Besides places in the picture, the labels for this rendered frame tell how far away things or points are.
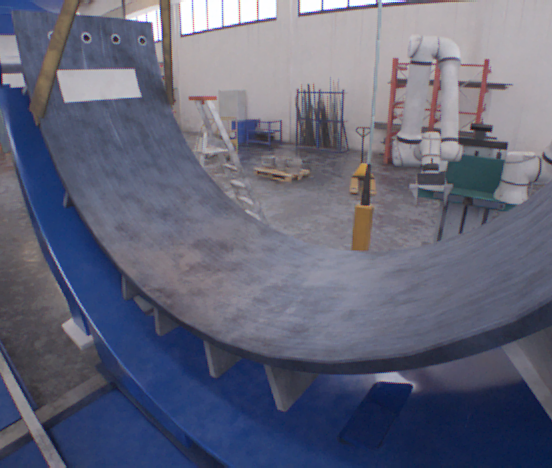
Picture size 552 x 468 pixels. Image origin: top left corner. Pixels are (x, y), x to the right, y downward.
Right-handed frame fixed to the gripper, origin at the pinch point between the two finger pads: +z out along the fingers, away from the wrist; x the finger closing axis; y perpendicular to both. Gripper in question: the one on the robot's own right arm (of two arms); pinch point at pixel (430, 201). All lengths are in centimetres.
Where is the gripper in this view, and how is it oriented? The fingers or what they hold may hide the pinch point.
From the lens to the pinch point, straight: 173.4
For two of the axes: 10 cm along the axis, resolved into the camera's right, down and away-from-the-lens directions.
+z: -0.5, 10.0, -0.2
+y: 3.8, 0.3, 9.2
